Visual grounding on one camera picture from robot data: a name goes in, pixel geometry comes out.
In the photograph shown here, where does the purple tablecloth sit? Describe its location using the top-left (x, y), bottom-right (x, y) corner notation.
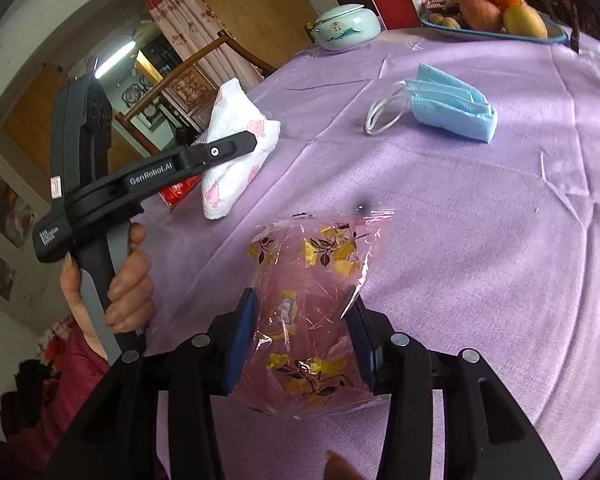
top-left (145, 25), bottom-right (600, 480)

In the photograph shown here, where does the wooden door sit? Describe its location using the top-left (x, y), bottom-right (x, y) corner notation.
top-left (180, 0), bottom-right (331, 78)

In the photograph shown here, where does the framed wall picture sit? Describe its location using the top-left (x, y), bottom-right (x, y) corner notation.
top-left (0, 152), bottom-right (37, 250)

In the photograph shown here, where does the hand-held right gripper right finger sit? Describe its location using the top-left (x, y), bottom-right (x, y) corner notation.
top-left (345, 295), bottom-right (563, 480)

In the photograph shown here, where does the blue fruit plate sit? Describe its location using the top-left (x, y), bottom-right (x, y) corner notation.
top-left (419, 2), bottom-right (570, 46)

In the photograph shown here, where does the red apple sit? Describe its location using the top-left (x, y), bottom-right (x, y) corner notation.
top-left (458, 0), bottom-right (504, 33)

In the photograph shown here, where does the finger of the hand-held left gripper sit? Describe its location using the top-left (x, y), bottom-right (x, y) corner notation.
top-left (174, 131), bottom-right (259, 173)

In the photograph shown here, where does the white ceramic lidded jar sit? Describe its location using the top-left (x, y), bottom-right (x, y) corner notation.
top-left (312, 3), bottom-right (381, 52)

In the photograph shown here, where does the wooden armchair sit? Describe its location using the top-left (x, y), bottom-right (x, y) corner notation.
top-left (115, 30), bottom-right (281, 156)

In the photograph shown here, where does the person's left forearm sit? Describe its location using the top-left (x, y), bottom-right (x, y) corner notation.
top-left (0, 315), bottom-right (116, 480)

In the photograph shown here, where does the blue face mask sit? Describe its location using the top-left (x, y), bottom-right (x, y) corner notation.
top-left (365, 62), bottom-right (498, 143)

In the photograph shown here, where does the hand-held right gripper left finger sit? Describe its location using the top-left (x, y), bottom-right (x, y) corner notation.
top-left (42, 287), bottom-right (261, 480)

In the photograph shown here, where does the floral curtain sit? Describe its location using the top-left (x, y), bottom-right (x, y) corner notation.
top-left (142, 0), bottom-right (263, 93)

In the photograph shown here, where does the fluorescent tube light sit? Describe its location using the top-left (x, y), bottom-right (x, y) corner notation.
top-left (97, 37), bottom-right (141, 78)

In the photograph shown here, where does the person's left hand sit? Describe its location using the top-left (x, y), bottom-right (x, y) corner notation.
top-left (60, 222), bottom-right (155, 361)

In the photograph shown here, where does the clear floral plastic wrapper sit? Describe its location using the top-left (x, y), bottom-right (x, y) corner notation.
top-left (232, 207), bottom-right (396, 418)

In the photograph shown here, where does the white floral paper napkin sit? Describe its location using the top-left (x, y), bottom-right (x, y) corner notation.
top-left (200, 78), bottom-right (282, 221)

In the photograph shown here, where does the yellow pear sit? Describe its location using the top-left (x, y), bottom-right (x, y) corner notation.
top-left (502, 4), bottom-right (549, 39)

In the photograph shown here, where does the red foil packet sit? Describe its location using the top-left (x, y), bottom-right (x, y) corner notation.
top-left (157, 172), bottom-right (203, 211)

